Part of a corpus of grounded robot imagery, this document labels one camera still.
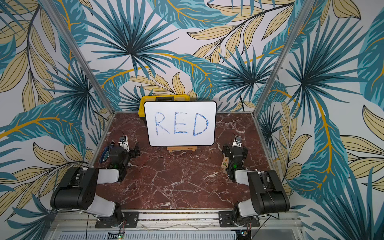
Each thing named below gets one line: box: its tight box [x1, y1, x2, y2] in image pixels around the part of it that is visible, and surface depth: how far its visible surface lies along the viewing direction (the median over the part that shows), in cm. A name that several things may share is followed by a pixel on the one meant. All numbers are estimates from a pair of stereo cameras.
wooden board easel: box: [167, 146, 198, 152], surface depth 96 cm
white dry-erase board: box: [144, 101, 217, 147], surface depth 90 cm
